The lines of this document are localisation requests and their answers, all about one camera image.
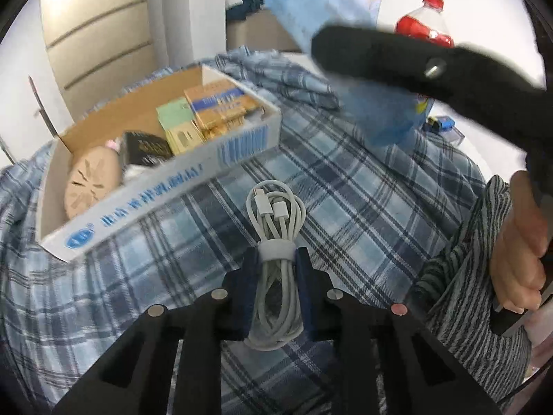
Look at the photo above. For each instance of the yellow blue carton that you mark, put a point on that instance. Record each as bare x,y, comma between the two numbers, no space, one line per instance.
216,99

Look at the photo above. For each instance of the small blue toy car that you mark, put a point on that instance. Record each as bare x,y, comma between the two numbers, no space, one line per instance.
440,125

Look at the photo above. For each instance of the blue plaid blanket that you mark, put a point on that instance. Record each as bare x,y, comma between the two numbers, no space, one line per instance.
345,190

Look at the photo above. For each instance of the beige sink cabinet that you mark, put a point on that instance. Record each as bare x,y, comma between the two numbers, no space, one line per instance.
259,30

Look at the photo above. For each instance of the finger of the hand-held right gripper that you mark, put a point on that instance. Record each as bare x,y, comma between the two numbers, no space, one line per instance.
389,60

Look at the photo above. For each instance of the round wooden coaster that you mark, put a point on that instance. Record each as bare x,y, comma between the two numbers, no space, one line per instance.
90,177

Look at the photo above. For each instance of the person's right hand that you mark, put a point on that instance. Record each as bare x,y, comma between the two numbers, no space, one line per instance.
518,242

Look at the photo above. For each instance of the cardboard box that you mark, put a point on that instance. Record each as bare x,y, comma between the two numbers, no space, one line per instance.
173,181

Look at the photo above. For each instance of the light blue plastic packet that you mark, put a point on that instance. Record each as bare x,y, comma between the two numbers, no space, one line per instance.
311,13

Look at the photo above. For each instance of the dark blue cloth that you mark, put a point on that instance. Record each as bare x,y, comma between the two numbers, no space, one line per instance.
248,2

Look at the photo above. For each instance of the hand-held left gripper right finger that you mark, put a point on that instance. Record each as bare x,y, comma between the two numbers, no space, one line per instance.
304,294

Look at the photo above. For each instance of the black box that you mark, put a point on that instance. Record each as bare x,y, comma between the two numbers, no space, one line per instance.
144,147

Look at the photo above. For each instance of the red soda bottle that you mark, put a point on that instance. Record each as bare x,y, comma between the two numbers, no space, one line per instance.
423,26

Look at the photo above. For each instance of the light green packet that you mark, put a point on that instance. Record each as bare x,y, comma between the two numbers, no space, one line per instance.
175,114

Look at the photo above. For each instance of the beige refrigerator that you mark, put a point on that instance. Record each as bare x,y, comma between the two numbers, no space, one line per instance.
95,17

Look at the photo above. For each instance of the beige printed packet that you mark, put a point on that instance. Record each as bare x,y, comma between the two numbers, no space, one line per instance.
185,138

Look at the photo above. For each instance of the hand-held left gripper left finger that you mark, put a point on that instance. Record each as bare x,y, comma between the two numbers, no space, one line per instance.
244,302

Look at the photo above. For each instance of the person's right forearm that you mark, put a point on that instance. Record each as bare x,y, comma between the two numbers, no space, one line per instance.
471,311

